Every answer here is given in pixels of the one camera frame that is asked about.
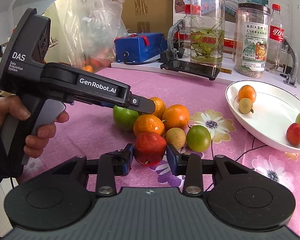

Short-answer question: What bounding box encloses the brown kiwi fruit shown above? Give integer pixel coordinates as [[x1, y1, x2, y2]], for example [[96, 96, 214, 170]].
[[164, 127, 186, 149]]

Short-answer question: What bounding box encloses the glass vase with plant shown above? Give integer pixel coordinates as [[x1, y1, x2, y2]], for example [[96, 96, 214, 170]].
[[190, 0, 225, 68]]

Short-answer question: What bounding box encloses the black smartphone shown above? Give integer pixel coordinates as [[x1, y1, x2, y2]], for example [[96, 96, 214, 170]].
[[160, 59, 220, 81]]

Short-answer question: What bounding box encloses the orange tangerine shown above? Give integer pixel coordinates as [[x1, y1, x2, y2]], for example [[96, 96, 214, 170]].
[[133, 114, 165, 137], [150, 97, 166, 119], [162, 105, 190, 131], [238, 85, 256, 103]]

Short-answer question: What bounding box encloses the pink floral tablecloth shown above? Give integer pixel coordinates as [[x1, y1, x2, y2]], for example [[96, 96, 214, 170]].
[[16, 67, 300, 238]]

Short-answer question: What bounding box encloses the cola bottle red cap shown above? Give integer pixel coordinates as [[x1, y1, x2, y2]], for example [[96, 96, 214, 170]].
[[266, 3, 285, 73]]

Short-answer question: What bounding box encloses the clear jar red lid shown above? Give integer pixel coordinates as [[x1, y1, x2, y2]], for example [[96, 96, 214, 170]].
[[183, 4, 201, 58]]

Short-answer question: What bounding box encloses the white raised board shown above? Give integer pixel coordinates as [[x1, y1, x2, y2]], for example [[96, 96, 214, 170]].
[[111, 52, 300, 103]]

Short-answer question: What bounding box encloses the green fruit centre right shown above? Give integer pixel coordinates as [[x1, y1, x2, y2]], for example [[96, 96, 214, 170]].
[[187, 125, 211, 152]]

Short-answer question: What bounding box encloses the red small apple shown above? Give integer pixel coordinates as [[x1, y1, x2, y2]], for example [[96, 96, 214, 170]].
[[134, 132, 167, 167]]

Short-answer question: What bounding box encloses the blue power box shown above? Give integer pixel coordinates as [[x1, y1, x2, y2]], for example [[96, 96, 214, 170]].
[[115, 33, 167, 63]]

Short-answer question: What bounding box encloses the cardboard box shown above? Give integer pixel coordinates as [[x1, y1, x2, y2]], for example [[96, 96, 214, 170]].
[[121, 0, 173, 35]]

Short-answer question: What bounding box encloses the green apple right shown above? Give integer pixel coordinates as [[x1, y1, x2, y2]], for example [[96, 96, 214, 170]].
[[113, 106, 139, 132]]

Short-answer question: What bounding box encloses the white round plate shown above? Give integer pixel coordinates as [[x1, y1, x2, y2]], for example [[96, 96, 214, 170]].
[[225, 80, 300, 153]]

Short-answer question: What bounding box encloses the labelled clear tea jar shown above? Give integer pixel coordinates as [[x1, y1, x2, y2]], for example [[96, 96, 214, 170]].
[[232, 3, 270, 78]]

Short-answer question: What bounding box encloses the person's left hand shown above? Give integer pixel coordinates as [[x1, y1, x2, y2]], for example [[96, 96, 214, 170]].
[[0, 95, 69, 159]]

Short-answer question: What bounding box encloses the clear plastic bag of fruit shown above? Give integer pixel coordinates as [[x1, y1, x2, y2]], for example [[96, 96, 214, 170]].
[[43, 0, 128, 73]]

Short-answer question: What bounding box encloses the tan round fruit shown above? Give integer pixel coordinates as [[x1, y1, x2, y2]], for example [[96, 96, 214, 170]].
[[238, 98, 254, 114]]

